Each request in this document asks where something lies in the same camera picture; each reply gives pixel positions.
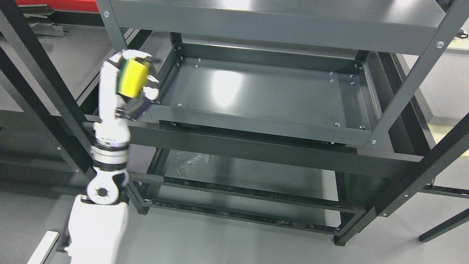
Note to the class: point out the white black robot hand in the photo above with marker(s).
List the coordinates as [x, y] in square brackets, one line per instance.
[115, 111]

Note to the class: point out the green yellow sponge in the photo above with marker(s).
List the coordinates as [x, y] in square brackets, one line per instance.
[132, 77]

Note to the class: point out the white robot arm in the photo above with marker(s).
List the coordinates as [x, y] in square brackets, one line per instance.
[99, 218]

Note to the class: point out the black metal shelf rack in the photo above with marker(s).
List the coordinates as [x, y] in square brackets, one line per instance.
[38, 147]

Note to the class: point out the grey metal shelf unit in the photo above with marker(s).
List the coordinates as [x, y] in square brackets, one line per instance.
[308, 83]

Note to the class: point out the clear plastic wrap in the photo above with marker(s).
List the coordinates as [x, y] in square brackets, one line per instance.
[189, 162]

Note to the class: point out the red panel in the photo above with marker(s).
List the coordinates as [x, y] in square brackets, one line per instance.
[70, 5]

